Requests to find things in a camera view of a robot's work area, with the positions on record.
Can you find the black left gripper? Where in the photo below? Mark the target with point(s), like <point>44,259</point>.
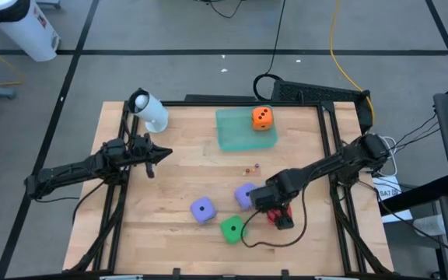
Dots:
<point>140,151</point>

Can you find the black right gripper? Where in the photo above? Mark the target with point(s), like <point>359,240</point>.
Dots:
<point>267,200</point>

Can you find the red foam die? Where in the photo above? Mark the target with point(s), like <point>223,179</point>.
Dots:
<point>272,216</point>

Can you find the purple foam die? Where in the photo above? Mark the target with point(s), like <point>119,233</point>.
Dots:
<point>203,210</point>
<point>242,197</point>

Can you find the green foam die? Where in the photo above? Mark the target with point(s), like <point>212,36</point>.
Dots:
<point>233,229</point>

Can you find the orange foam die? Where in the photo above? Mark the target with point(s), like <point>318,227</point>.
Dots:
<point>263,118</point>

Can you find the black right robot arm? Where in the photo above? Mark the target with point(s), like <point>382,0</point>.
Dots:
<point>325,167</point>

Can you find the black table clamp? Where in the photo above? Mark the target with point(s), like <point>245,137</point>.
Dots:
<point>176,272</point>
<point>285,273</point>

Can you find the teal translucent plastic bin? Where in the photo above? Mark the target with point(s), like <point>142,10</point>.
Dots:
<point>235,132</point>

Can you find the white paper label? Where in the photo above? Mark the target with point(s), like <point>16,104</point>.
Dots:
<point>389,192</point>

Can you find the white cylindrical air purifier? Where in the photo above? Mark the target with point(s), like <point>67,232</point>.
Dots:
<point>25,31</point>

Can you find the black aluminium table frame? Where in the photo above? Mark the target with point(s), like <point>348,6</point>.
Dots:
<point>286,104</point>

